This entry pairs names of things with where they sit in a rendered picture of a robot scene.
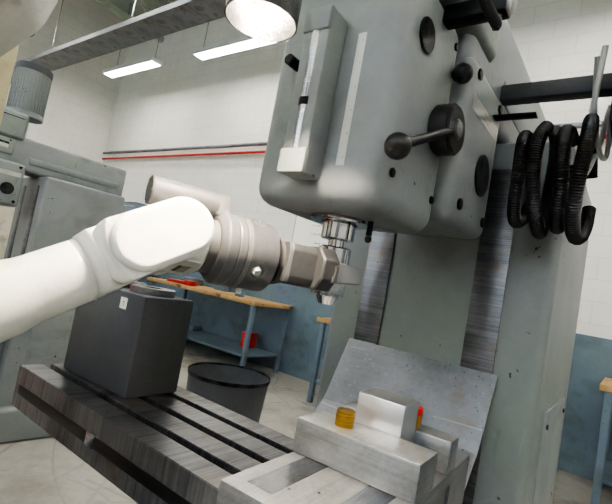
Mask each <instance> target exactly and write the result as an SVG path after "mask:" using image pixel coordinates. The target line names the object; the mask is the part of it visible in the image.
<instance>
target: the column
mask: <svg viewBox="0 0 612 504"><path fill-rule="evenodd" d="M515 144H516V143H505V144H496V148H495V154H494V161H493V167H492V174H491V180H490V186H489V193H488V199H487V206H486V212H485V227H484V228H483V231H482V233H481V235H480V236H479V237H478V238H476V239H471V240H470V239H458V238H446V237H434V236H423V235H411V234H399V233H387V232H376V231H372V236H371V239H372V240H371V242H370V243H366V242H365V241H364V238H365V237H366V230H357V229H355V235H354V241H353V243H344V248H346V249H349V250H351V257H350V262H349V266H350V267H353V268H355V269H358V270H360V271H361V278H360V283H359V285H345V291H344V297H343V298H338V299H337V301H336V302H335V303H334V305H333V310H332V316H331V321H330V327H329V333H328V338H327V344H326V350H325V355H324V361H323V367H322V372H321V378H320V384H319V389H318V395H317V401H316V406H315V410H316V409H317V407H318V406H319V404H320V403H321V401H322V400H323V398H324V396H325V394H326V391H327V389H328V387H329V384H330V382H331V380H332V378H333V375H334V373H335V371H336V368H337V366H338V364H339V361H340V359H341V357H342V354H343V352H344V350H345V348H346V345H347V343H348V341H349V338H353V339H357V340H361V341H365V342H368V343H372V344H376V345H380V346H384V347H388V348H392V349H396V350H400V351H404V352H407V353H411V354H415V355H419V356H423V357H427V358H431V359H435V360H439V361H442V362H446V363H450V364H454V365H458V366H462V367H466V368H470V369H474V370H477V371H481V372H485V373H489V374H493V375H497V376H498V378H497V382H496V386H495V389H494V393H493V397H492V401H491V405H490V408H489V412H488V416H487V420H486V424H485V427H484V431H483V435H482V439H481V443H480V446H479V450H478V454H477V457H476V460H475V463H474V466H473V468H472V471H471V474H470V477H469V480H468V482H467V485H466V488H465V491H464V496H463V503H462V504H552V501H553V494H554V487H555V479H556V472H557V465H558V458H559V451H560V443H561V436H562V429H563V422H564V415H565V407H566V400H567V393H568V386H569V379H570V371H571V364H572V357H573V350H574V343H575V335H576V328H577V321H578V314H579V307H580V299H581V292H582V285H583V278H584V271H585V263H586V256H587V249H588V242H589V238H588V240H587V241H586V242H584V243H583V244H582V245H573V244H571V243H569V242H568V240H567V238H566V236H565V231H564V232H563V233H561V234H559V235H557V234H553V233H552V232H551V231H550V229H549V230H548V234H547V235H546V237H545V238H543V239H535V238H534V237H533V236H532V234H531V232H530V227H529V223H527V224H526V225H525V226H523V227H522V228H513V227H512V226H510V225H509V223H508V220H507V210H506V209H507V203H508V202H507V201H508V196H509V195H508V194H509V189H510V188H509V186H510V185H509V184H510V181H511V180H510V179H511V176H512V175H511V174H512V170H511V169H512V166H513V165H512V164H513V159H514V158H513V157H514V151H515Z"/></svg>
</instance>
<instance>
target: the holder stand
mask: <svg viewBox="0 0 612 504"><path fill-rule="evenodd" d="M193 304H194V302H193V301H192V300H188V299H184V298H180V297H176V291H174V290H171V289H166V288H161V287H155V286H149V285H146V283H142V282H138V281H135V282H133V283H131V284H129V285H127V286H124V287H122V288H120V289H118V290H117V291H114V292H112V293H110V294H107V295H105V296H102V297H100V298H97V299H95V300H93V301H91V302H88V303H86V304H83V305H81V306H78V307H76V310H75V315H74V320H73V324H72V329H71V334H70V338H69V343H68V347H67V352H66V357H65V361H64V366H63V367H64V368H65V369H67V370H69V371H71V372H73V373H75V374H77V375H79V376H81V377H83V378H85V379H87V380H89V381H91V382H93V383H95V384H97V385H99V386H101V387H103V388H105V389H107V390H109V391H111V392H113V393H115V394H117V395H119V396H121V397H123V398H133V397H140V396H148V395H155V394H163V393H171V392H176V390H177V384H178V379H179V374H180V369H181V364H182V359H183V354H184V349H185V344H186V339H187V334H188V329H189V324H190V319H191V314H192V309H193Z"/></svg>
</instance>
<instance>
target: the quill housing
mask: <svg viewBox="0 0 612 504"><path fill-rule="evenodd" d="M330 4H333V5H334V6H335V7H336V10H337V11H338V12H339V13H340V14H341V15H342V16H343V18H344V19H345V20H346V21H347V30H346V35H345V41H344V46H343V52H342V57H341V63H340V68H339V74H338V79H337V85H336V90H335V96H334V101H333V107H332V112H331V118H330V123H329V129H328V134H327V140H326V145H325V151H324V156H323V162H322V167H321V173H320V178H319V179H318V180H295V179H293V178H291V177H289V176H287V175H285V174H282V173H279V172H277V166H278V161H279V156H280V150H281V149H282V148H283V147H284V142H285V136H286V131H287V126H288V120H289V115H290V110H291V104H292V99H293V94H294V89H295V83H296V78H297V73H298V72H295V71H294V70H293V69H292V68H290V67H289V66H288V65H287V64H285V57H286V56H287V55H288V54H293V55H294V56H295V57H296V58H297V59H299V60H300V57H301V51H302V46H303V41H304V36H305V34H304V33H303V29H304V23H305V18H306V13H307V11H308V10H312V9H316V8H319V7H323V6H326V5H330ZM443 15H444V9H443V7H442V6H441V4H440V2H439V0H302V6H301V11H300V17H299V22H298V27H297V32H296V34H295V35H294V36H293V37H292V38H291V39H289V40H287V42H286V47H285V52H284V57H283V62H282V68H281V73H280V78H279V83H278V89H277V94H276V99H275V104H274V109H273V115H272V120H271V125H270V130H269V136H268V141H267V146H266V151H265V156H264V162H263V167H262V172H261V177H260V183H259V192H260V195H261V197H262V199H263V200H264V201H265V202H266V203H267V204H269V205H270V206H273V207H276V208H278V209H281V210H283V211H286V212H289V213H291V214H294V215H297V216H299V217H302V218H305V219H307V220H310V221H313V222H315V223H318V224H321V225H322V223H319V222H316V221H314V220H312V219H311V218H310V216H311V213H315V212H324V213H334V214H341V215H346V216H351V217H355V218H359V219H362V220H365V221H367V222H368V221H373V222H374V224H373V230H376V231H388V232H400V233H416V232H418V231H421V230H422V229H423V228H424V227H425V226H426V225H427V223H428V221H429V218H430V213H431V207H432V204H433V202H434V197H433V195H434V188H435V182H436V176H437V170H438V164H439V158H440V156H436V155H435V154H434V153H433V152H432V151H431V149H430V146H429V143H425V144H421V145H418V146H415V147H412V149H411V152H410V153H409V155H408V156H407V157H405V158H404V159H401V160H393V159H391V158H389V157H388V156H387V155H386V153H385V151H384V142H385V140H386V138H387V137H388V136H389V135H390V134H392V133H394V132H403V133H405V134H407V135H408V136H409V137H412V136H416V135H419V134H423V133H427V129H428V121H429V117H430V114H431V112H432V110H433V109H434V108H435V106H437V105H439V104H448V103H449V97H450V91H451V85H452V79H453V78H452V71H453V69H454V66H455V60H456V54H457V51H458V50H459V44H458V35H457V33H456V30H455V29H453V30H447V28H446V27H445V25H444V23H443Z"/></svg>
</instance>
